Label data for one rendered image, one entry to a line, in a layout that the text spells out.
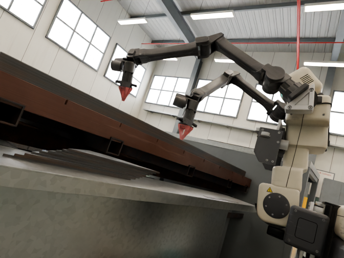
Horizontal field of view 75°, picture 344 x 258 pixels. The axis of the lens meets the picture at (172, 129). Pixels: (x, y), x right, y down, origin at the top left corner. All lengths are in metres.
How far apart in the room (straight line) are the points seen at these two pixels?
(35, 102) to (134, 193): 0.31
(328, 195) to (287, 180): 8.51
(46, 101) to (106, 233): 0.41
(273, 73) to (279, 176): 0.44
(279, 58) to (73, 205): 11.67
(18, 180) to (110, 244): 0.45
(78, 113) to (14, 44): 9.01
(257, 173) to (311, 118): 0.77
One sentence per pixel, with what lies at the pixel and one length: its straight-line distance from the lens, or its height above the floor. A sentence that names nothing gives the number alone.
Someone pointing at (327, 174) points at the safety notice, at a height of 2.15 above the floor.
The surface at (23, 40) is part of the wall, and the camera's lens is 9.75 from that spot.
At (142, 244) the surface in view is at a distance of 0.90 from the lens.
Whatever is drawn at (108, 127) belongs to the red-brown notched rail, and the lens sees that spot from 0.69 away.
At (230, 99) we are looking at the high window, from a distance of 11.36.
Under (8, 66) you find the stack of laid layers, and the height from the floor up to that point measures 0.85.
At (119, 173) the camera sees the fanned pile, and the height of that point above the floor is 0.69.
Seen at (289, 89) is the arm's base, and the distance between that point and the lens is 1.05.
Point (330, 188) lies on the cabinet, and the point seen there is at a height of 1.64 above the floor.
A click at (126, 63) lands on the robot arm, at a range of 1.24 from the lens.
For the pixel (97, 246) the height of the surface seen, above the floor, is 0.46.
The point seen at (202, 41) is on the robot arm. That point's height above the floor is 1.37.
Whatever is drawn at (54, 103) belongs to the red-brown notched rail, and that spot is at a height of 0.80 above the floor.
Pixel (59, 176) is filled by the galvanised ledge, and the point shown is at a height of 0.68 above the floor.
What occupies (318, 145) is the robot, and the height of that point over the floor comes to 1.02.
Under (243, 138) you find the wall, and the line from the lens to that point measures 10.66.
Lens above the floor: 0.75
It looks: 8 degrees up
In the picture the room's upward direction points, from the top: 18 degrees clockwise
